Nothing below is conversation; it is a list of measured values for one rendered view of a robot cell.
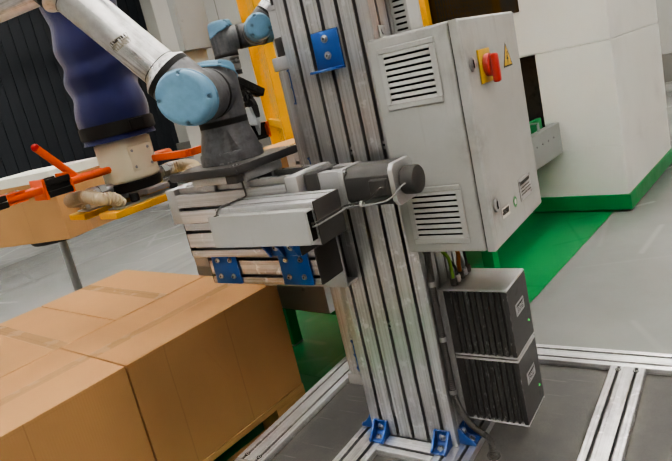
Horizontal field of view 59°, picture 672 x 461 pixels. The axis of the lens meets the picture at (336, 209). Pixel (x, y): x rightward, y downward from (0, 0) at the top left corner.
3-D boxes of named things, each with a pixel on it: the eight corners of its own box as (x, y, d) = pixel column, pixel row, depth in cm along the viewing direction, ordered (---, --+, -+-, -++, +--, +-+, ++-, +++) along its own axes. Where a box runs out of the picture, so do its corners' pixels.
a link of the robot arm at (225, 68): (253, 111, 147) (239, 55, 144) (237, 117, 134) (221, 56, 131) (208, 121, 149) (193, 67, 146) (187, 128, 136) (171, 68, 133)
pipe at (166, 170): (159, 179, 211) (155, 163, 209) (203, 174, 194) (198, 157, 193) (69, 209, 186) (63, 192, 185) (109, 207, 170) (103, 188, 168)
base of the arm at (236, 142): (276, 148, 146) (266, 108, 144) (234, 163, 134) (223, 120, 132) (232, 155, 154) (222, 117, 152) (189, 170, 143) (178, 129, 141)
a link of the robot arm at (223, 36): (233, 16, 180) (205, 22, 179) (242, 53, 183) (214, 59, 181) (232, 20, 188) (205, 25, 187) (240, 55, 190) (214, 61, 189)
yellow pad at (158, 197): (191, 186, 200) (187, 172, 199) (209, 184, 194) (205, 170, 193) (100, 220, 176) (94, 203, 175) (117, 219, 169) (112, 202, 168)
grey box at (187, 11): (209, 48, 330) (194, -8, 323) (215, 46, 326) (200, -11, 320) (180, 52, 315) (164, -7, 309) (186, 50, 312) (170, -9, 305)
